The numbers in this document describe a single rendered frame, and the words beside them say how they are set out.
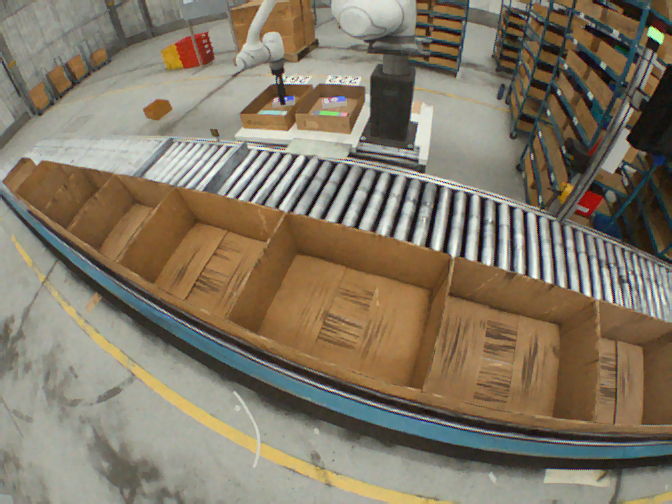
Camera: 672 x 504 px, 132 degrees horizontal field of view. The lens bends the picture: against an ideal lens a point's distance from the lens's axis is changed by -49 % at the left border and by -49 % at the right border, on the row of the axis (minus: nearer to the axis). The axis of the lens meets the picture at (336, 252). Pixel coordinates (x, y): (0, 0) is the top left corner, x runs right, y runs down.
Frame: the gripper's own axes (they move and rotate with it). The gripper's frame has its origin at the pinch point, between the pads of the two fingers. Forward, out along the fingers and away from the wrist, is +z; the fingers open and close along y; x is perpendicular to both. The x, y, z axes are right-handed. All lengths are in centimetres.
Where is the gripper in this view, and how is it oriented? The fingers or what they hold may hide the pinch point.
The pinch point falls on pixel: (283, 98)
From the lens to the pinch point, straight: 179.7
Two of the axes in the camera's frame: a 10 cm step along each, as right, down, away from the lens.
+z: 0.6, 5.5, 8.3
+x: -10.0, 0.9, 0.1
